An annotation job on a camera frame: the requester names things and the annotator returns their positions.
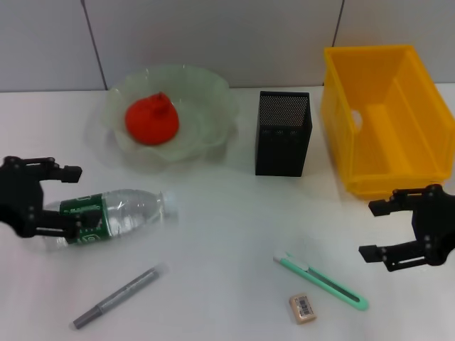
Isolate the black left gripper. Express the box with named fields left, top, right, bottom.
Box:
left=0, top=155, right=102, bottom=239

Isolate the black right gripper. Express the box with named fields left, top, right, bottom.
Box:
left=358, top=184, right=455, bottom=274

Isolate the clear green-label water bottle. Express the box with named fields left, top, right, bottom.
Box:
left=42, top=188, right=178, bottom=253

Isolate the mint green utility knife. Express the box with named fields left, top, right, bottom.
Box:
left=272, top=251, right=370, bottom=312

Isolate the grey marker pen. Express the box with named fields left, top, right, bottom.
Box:
left=72, top=266, right=168, bottom=330

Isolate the orange fruit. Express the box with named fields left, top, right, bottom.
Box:
left=124, top=91, right=181, bottom=145

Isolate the beige eraser with barcode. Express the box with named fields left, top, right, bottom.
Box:
left=287, top=291, right=317, bottom=324

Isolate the black mesh pen holder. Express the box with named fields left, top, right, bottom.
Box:
left=255, top=90, right=314, bottom=178

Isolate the translucent green fruit bowl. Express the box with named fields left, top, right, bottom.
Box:
left=100, top=63, right=240, bottom=165

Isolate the yellow plastic bin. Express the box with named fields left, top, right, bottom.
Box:
left=321, top=44, right=455, bottom=199

